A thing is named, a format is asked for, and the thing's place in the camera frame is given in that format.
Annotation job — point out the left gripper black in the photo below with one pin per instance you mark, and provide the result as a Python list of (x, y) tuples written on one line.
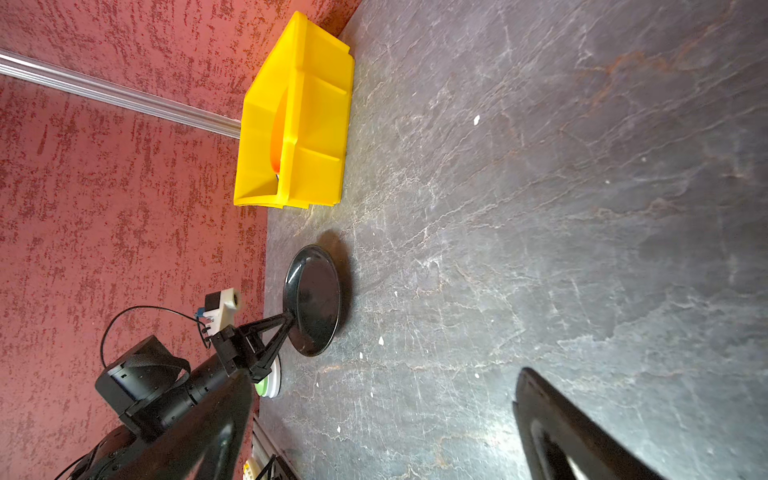
[(150, 389)]

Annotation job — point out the green push button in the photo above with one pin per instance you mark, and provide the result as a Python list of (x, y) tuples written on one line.
[(269, 387)]

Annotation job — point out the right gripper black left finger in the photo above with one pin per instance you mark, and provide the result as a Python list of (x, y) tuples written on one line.
[(205, 443)]

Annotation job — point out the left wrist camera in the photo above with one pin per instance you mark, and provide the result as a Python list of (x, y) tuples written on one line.
[(218, 311)]

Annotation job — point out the black plate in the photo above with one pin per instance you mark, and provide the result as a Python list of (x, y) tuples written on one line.
[(312, 295)]

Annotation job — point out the aluminium corner post left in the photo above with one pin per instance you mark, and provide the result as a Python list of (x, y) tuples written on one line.
[(69, 81)]

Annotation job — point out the yellow plastic bin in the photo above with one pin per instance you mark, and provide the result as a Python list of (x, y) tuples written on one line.
[(317, 69)]

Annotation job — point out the orange plate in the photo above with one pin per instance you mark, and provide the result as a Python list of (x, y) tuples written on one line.
[(277, 134)]

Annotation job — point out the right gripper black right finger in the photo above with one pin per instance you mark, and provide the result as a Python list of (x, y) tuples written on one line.
[(557, 437)]

